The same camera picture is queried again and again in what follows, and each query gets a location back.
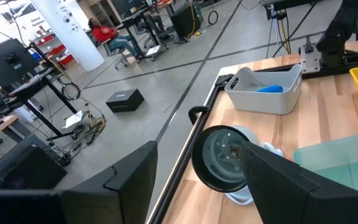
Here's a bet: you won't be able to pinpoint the teal translucent plastic bin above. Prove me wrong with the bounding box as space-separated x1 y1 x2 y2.
293 129 358 194

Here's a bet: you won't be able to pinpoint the black standing desk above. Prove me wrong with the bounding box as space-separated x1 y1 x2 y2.
0 67 88 142

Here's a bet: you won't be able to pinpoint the person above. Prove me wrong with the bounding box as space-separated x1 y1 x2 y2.
87 17 139 57

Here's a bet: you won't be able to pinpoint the black aluminium table frame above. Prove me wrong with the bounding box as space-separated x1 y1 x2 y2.
146 49 358 224

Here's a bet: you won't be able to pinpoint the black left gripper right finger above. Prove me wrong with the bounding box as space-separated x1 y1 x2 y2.
240 141 358 224

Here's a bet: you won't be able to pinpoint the white round pillar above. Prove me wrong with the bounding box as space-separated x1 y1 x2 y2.
30 0 106 73

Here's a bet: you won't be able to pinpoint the black frame clamp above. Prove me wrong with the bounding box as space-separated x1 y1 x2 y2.
187 105 211 126

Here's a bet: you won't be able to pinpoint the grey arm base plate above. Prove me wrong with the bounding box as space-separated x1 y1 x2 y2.
299 35 322 75

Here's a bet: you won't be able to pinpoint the black monitor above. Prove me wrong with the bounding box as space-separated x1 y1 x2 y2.
0 38 40 88

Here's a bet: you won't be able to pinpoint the floor cable bundle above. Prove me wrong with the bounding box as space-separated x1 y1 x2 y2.
48 105 108 166

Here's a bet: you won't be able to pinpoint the black office desk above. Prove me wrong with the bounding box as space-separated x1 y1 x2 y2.
121 7 170 63

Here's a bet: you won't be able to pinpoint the black box on floor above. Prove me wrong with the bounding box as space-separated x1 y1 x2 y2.
104 88 145 114

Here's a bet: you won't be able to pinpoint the white paper sheet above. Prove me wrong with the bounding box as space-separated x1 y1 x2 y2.
62 110 86 131

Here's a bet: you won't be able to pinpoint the light grey plastic bin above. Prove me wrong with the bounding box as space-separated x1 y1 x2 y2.
224 63 303 116

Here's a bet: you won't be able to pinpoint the office chair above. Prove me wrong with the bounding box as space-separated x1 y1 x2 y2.
103 37 142 71

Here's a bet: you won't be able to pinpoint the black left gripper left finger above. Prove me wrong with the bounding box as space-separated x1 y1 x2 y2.
0 140 159 224

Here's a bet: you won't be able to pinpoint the black cable coil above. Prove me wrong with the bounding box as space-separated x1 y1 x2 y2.
207 9 219 26

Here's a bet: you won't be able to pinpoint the shelf with red bins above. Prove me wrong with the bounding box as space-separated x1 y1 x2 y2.
29 27 76 69

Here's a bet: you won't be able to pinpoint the black computer tower blue fans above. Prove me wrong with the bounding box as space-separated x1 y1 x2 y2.
0 133 68 191

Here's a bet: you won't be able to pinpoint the white desk lamp black rim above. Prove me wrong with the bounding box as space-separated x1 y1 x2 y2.
191 124 285 207

